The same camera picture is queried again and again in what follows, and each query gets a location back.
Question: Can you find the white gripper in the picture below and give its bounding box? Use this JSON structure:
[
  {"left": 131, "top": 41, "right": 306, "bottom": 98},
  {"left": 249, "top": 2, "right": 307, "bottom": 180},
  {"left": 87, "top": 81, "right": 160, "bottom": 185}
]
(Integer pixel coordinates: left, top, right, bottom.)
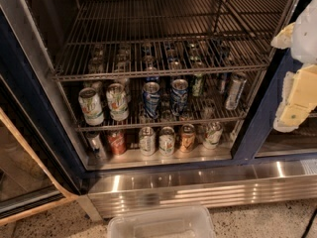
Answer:
[{"left": 270, "top": 0, "right": 317, "bottom": 133}]

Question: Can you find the silver redbull can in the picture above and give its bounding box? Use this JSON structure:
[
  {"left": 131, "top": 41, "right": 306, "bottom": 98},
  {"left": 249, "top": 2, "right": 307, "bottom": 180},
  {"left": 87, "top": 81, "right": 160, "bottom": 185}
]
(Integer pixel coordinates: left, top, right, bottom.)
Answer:
[{"left": 225, "top": 72, "right": 247, "bottom": 110}]

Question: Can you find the green soda can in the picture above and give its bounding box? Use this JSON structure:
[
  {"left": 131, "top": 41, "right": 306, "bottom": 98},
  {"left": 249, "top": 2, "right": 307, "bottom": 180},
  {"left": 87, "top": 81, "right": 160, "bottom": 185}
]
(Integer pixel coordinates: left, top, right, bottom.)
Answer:
[{"left": 191, "top": 74, "right": 205, "bottom": 97}]

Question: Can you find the white can bottom right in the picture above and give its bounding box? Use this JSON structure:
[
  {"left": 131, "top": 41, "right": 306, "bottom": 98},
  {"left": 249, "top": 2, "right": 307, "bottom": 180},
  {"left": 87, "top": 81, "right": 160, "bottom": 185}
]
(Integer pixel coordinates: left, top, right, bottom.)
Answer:
[{"left": 203, "top": 122, "right": 223, "bottom": 149}]

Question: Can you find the blue pepsi can right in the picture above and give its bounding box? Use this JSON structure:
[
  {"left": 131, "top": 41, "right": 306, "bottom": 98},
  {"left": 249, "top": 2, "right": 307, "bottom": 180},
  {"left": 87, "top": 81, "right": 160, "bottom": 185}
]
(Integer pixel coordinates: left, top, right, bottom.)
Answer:
[{"left": 170, "top": 79, "right": 188, "bottom": 116}]

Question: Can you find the blue pepsi can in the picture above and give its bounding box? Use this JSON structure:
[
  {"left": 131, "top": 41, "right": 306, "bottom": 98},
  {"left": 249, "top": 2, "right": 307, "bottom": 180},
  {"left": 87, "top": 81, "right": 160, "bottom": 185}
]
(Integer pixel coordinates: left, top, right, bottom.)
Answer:
[
  {"left": 143, "top": 82, "right": 160, "bottom": 119},
  {"left": 170, "top": 79, "right": 188, "bottom": 116}
]

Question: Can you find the orange brown can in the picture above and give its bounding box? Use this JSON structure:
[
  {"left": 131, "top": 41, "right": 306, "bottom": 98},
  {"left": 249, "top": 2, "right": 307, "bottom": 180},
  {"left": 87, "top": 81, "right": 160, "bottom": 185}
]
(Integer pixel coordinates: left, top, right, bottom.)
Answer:
[{"left": 179, "top": 124, "right": 195, "bottom": 153}]

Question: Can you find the blue pepsi can left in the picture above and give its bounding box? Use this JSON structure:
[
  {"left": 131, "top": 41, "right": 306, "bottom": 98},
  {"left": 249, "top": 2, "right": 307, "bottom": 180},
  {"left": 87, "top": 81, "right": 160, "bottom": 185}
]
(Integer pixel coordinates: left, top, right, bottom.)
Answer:
[{"left": 143, "top": 82, "right": 160, "bottom": 119}]

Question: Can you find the white green can bottom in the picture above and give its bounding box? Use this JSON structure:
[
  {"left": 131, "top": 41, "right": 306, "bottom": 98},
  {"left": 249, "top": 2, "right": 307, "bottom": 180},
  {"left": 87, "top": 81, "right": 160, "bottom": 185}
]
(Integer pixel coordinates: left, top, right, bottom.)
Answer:
[{"left": 158, "top": 127, "right": 175, "bottom": 157}]

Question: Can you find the stainless steel display fridge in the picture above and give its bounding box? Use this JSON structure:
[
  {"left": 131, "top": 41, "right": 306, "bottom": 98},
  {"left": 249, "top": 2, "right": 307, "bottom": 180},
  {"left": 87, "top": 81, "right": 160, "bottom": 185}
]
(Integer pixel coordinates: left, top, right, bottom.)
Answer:
[{"left": 0, "top": 0, "right": 316, "bottom": 220}]

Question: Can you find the silver soda can bottom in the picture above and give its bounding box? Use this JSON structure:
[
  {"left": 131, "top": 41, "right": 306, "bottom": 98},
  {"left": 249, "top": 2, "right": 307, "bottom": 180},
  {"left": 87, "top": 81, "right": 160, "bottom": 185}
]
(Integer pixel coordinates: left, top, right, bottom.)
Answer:
[{"left": 139, "top": 127, "right": 156, "bottom": 156}]

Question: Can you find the white orange soda can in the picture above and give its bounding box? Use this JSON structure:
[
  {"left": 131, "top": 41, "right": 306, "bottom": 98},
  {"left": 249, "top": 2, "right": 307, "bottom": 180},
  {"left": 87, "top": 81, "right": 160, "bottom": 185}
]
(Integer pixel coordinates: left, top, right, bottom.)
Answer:
[{"left": 106, "top": 83, "right": 129, "bottom": 121}]

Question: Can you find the red soda can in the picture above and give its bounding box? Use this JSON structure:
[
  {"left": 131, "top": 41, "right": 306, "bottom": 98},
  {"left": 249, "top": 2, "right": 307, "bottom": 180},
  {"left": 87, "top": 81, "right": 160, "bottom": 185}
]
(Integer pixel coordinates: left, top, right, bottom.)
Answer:
[{"left": 107, "top": 130, "right": 126, "bottom": 155}]

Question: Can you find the white green 7up can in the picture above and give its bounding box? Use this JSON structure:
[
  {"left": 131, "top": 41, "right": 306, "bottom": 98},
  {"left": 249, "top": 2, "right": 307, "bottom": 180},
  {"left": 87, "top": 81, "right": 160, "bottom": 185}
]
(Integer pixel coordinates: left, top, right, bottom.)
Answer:
[{"left": 78, "top": 87, "right": 104, "bottom": 126}]

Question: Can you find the silver blue can bottom left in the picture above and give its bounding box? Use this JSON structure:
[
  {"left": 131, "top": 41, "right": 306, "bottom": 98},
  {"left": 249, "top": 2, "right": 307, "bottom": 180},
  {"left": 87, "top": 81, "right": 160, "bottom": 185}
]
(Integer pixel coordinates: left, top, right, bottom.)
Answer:
[{"left": 86, "top": 131, "right": 106, "bottom": 159}]

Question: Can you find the glass fridge door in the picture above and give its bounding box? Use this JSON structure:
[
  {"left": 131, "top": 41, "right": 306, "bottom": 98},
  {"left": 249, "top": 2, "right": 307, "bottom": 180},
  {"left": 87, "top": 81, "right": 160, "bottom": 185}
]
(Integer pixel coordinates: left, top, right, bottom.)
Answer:
[{"left": 0, "top": 80, "right": 77, "bottom": 226}]

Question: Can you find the clear plastic bin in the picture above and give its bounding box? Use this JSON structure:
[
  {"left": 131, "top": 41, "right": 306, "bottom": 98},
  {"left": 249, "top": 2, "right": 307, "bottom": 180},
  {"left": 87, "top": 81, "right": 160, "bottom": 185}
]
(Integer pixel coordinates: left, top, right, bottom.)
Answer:
[{"left": 107, "top": 205, "right": 216, "bottom": 238}]

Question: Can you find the middle wire fridge shelf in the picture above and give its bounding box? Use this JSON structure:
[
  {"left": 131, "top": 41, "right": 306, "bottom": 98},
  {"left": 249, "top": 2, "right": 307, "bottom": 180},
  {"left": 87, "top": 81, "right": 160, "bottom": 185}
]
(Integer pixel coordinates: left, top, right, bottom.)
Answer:
[{"left": 72, "top": 71, "right": 260, "bottom": 132}]

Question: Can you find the wire fridge shelf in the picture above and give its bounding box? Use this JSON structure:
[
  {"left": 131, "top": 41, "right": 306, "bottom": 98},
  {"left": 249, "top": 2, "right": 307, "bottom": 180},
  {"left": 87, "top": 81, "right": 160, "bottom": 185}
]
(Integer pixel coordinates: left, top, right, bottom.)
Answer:
[
  {"left": 72, "top": 71, "right": 260, "bottom": 132},
  {"left": 53, "top": 0, "right": 287, "bottom": 81}
]

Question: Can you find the upper wire fridge shelf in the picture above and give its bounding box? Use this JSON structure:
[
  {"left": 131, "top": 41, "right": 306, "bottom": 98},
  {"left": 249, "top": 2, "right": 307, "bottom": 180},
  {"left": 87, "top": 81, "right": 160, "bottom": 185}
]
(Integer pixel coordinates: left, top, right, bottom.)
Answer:
[{"left": 53, "top": 0, "right": 287, "bottom": 81}]

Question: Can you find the black cable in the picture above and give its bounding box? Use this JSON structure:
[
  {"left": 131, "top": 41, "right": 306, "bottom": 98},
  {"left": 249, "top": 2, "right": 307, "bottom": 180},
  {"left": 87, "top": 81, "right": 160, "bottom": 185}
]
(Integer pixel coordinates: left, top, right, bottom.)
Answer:
[{"left": 300, "top": 211, "right": 317, "bottom": 238}]

